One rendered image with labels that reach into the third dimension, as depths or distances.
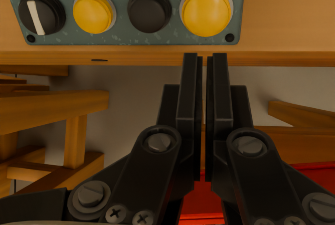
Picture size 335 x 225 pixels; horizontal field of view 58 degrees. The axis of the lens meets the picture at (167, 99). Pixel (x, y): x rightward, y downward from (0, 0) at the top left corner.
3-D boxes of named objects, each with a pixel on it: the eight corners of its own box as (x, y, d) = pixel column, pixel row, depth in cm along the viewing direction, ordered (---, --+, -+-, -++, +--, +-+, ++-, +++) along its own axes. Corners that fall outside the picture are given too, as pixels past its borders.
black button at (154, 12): (169, 28, 19) (167, 36, 19) (133, 28, 20) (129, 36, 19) (167, -10, 18) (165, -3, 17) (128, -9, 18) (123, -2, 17)
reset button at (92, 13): (116, 28, 20) (112, 36, 19) (82, 28, 20) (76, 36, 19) (110, -9, 18) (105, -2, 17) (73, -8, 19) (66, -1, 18)
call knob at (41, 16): (68, 30, 20) (61, 38, 19) (31, 30, 21) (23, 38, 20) (57, -9, 19) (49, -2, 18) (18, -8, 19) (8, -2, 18)
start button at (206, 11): (228, 31, 19) (229, 39, 18) (183, 31, 20) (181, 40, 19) (232, -16, 17) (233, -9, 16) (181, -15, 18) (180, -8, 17)
